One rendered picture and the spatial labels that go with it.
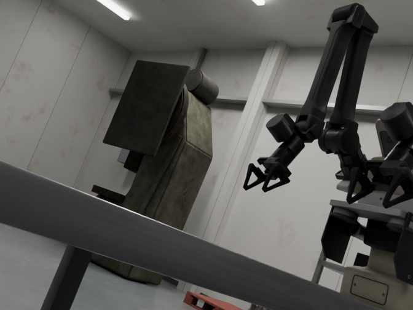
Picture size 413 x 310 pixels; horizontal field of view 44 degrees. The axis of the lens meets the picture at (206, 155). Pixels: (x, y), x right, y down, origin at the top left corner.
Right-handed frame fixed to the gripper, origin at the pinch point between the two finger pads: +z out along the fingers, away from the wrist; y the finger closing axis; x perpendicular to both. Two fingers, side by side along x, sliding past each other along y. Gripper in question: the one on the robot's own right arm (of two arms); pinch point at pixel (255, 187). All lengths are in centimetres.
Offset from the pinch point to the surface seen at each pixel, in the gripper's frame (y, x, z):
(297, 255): -466, 344, -187
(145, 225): 92, -48, 47
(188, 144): -524, 134, -189
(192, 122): -541, 120, -220
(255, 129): -599, 220, -325
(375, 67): -436, 227, -457
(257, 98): -602, 185, -365
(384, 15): -377, 156, -463
